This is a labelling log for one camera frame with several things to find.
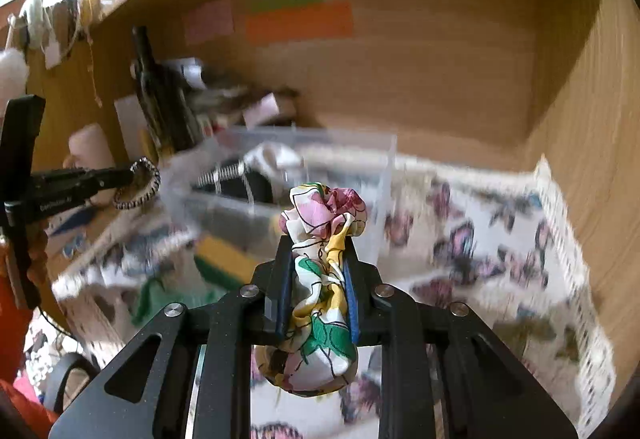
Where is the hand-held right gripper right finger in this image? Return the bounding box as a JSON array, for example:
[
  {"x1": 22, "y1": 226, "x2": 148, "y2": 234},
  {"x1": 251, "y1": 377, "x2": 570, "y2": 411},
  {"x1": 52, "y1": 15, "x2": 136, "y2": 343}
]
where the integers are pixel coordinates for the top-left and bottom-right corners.
[{"x1": 341, "y1": 239, "x2": 581, "y2": 439}]

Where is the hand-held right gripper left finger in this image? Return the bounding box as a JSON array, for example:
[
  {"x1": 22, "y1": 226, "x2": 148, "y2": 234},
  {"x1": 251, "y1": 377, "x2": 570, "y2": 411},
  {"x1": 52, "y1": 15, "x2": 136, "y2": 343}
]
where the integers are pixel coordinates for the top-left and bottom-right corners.
[{"x1": 47, "y1": 235, "x2": 297, "y2": 439}]

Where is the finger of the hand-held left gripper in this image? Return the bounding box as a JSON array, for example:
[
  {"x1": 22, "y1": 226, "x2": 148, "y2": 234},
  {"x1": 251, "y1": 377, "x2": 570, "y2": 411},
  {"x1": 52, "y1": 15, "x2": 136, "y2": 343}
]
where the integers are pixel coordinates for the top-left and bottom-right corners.
[{"x1": 31, "y1": 167, "x2": 137, "y2": 216}]

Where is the black white beaded bracelet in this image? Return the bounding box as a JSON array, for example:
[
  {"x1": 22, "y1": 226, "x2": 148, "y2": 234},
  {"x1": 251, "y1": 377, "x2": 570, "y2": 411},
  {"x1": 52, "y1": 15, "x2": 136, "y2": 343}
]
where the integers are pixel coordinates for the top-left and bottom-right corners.
[{"x1": 112, "y1": 158, "x2": 162, "y2": 210}]

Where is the floral fabric scrunchie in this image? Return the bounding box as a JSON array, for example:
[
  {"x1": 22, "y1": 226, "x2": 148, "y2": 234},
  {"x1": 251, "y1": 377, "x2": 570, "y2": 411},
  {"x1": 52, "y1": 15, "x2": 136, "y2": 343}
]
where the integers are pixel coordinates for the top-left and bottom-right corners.
[{"x1": 254, "y1": 184, "x2": 368, "y2": 392}]

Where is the clear plastic box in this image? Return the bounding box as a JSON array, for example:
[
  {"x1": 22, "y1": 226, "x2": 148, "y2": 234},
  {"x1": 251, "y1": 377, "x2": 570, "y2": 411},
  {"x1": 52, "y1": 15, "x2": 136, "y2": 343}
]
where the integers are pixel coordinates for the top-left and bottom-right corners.
[{"x1": 162, "y1": 126, "x2": 399, "y2": 272}]

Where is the person's left forearm orange sleeve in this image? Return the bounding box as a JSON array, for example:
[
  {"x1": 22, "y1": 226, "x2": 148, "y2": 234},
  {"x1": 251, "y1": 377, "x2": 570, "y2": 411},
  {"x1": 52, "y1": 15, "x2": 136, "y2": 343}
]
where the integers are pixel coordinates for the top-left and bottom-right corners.
[{"x1": 0, "y1": 239, "x2": 60, "y2": 435}]

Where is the pale pink cup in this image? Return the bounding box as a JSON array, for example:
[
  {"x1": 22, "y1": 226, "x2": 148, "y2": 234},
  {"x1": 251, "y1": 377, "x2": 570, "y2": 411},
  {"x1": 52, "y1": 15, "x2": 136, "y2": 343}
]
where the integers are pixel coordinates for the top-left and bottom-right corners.
[{"x1": 64, "y1": 123, "x2": 121, "y2": 207}]

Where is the white card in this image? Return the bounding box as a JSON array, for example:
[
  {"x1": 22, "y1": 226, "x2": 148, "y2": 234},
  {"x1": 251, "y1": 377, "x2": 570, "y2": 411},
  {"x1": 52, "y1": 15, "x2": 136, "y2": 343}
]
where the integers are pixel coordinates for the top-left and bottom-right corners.
[{"x1": 114, "y1": 96, "x2": 152, "y2": 159}]

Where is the dark glass bottle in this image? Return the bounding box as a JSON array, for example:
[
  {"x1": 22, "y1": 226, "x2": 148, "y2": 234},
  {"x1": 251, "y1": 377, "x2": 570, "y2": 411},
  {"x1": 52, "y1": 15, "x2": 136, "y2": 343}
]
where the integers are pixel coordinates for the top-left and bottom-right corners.
[{"x1": 130, "y1": 26, "x2": 202, "y2": 155}]

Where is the butterfly printed cloth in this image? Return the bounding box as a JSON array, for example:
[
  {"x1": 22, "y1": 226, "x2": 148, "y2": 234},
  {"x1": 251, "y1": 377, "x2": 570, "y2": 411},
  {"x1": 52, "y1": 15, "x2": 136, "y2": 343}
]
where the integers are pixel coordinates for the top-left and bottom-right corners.
[{"x1": 52, "y1": 154, "x2": 618, "y2": 439}]

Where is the white cloth item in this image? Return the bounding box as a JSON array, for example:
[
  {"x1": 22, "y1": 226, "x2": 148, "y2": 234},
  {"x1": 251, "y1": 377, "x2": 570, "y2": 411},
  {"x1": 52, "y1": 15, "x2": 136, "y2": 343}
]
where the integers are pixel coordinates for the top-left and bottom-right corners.
[{"x1": 246, "y1": 142, "x2": 304, "y2": 177}]

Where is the small pink box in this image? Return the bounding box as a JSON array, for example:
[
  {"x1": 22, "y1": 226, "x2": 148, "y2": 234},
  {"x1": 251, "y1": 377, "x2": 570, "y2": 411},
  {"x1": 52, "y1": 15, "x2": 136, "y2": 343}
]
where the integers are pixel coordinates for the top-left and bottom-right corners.
[{"x1": 242, "y1": 93, "x2": 282, "y2": 129}]

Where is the pink sticky note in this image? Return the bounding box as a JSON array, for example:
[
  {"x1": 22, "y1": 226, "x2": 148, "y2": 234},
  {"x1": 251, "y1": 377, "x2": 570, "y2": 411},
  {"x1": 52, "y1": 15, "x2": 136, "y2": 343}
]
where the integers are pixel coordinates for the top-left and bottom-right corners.
[{"x1": 183, "y1": 0, "x2": 235, "y2": 46}]

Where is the wooden shelf unit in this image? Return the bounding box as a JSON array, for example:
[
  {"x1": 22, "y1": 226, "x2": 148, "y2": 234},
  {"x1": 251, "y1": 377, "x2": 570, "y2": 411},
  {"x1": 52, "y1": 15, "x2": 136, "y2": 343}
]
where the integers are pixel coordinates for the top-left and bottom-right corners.
[{"x1": 22, "y1": 0, "x2": 640, "y2": 400}]

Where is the orange sticky note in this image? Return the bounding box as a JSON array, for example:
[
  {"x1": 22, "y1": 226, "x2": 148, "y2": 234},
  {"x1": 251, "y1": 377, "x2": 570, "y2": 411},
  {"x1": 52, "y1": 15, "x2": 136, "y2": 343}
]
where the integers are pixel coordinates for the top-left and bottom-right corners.
[{"x1": 245, "y1": 1, "x2": 354, "y2": 45}]

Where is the green sticky note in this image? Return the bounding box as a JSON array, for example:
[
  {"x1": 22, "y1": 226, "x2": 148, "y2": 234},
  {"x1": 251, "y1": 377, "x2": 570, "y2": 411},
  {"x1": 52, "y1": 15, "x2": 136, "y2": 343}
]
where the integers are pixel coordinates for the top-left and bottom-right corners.
[{"x1": 249, "y1": 0, "x2": 324, "y2": 12}]

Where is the black white coiled hair tie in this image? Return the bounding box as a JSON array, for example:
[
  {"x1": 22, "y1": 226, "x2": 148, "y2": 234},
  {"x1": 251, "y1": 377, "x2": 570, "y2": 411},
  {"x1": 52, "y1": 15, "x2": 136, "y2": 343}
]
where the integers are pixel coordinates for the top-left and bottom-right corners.
[{"x1": 196, "y1": 161, "x2": 251, "y2": 192}]

